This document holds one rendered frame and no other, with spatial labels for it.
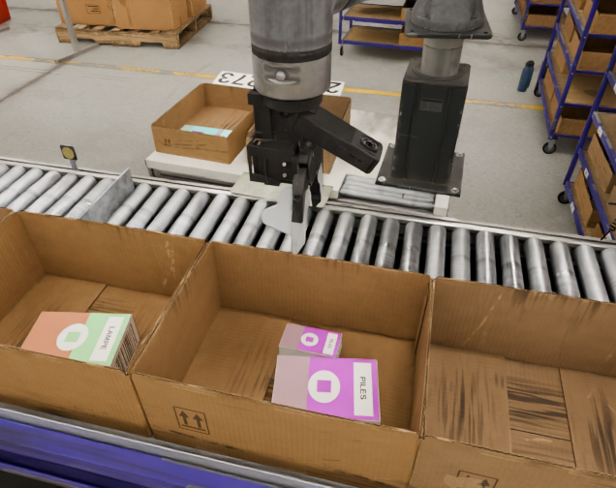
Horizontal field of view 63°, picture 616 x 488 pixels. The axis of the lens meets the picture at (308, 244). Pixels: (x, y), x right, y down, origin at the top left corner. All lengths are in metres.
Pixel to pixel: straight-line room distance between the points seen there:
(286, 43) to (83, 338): 0.60
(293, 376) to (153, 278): 0.38
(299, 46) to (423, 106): 0.98
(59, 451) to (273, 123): 0.57
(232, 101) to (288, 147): 1.44
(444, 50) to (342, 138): 0.92
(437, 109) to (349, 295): 0.76
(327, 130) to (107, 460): 0.56
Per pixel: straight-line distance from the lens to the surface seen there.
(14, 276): 1.13
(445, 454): 0.69
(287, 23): 0.55
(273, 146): 0.63
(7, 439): 0.92
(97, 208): 1.54
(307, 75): 0.57
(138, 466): 0.83
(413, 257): 1.34
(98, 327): 0.94
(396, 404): 0.88
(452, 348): 0.97
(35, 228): 1.12
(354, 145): 0.62
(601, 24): 3.37
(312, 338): 0.89
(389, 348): 0.94
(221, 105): 2.08
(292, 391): 0.80
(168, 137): 1.78
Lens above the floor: 1.62
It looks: 40 degrees down
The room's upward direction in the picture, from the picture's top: straight up
